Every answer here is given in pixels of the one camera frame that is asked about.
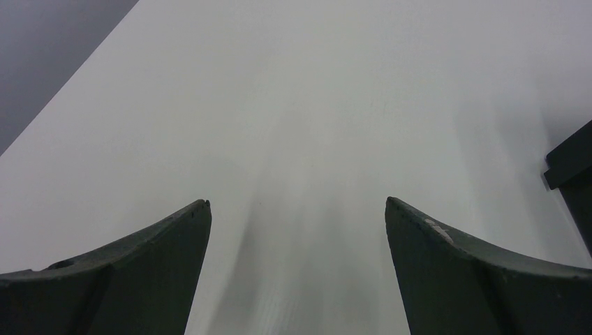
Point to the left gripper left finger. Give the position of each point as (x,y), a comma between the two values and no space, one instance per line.
(143,283)

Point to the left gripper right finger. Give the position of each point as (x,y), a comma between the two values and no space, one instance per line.
(454,283)

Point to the black plastic bin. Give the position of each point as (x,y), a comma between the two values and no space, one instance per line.
(569,171)

